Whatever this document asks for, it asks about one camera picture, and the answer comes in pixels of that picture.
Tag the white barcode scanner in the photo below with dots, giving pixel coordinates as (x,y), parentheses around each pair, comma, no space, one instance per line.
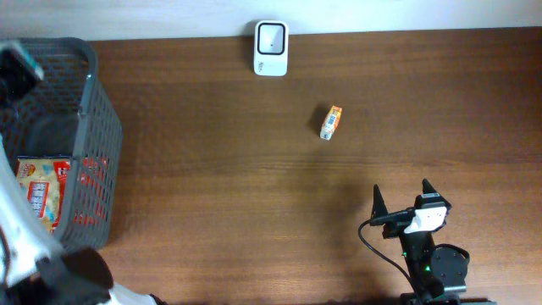
(271,48)

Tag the grey plastic basket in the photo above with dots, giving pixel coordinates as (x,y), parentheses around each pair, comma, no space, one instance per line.
(68,114)

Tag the red snack bag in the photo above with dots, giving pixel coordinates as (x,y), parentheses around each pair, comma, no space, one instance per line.
(88,192)

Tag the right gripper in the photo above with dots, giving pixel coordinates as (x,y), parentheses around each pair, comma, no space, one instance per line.
(378,206)

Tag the teal tissue pack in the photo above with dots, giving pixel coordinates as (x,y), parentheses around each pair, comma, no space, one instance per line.
(17,66)

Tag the small orange carton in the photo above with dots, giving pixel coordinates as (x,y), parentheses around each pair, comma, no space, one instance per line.
(330,123)

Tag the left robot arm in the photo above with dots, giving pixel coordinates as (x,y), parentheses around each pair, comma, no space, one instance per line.
(36,269)

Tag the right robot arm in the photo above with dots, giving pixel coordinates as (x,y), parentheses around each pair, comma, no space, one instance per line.
(436,273)

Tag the yellow chip bag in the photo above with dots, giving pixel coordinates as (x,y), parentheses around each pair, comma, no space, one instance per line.
(43,181)

